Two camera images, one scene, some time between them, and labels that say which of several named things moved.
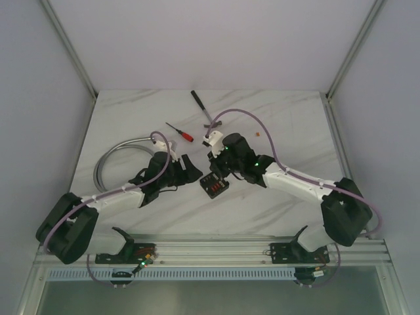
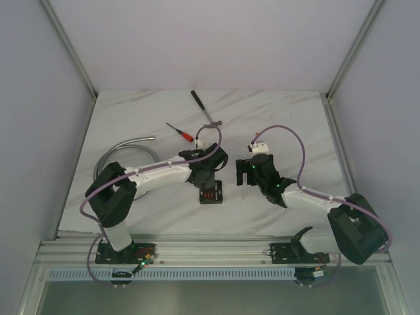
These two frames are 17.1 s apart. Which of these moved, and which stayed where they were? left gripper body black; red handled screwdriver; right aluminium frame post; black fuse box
Moved: left gripper body black; black fuse box
Stayed: right aluminium frame post; red handled screwdriver
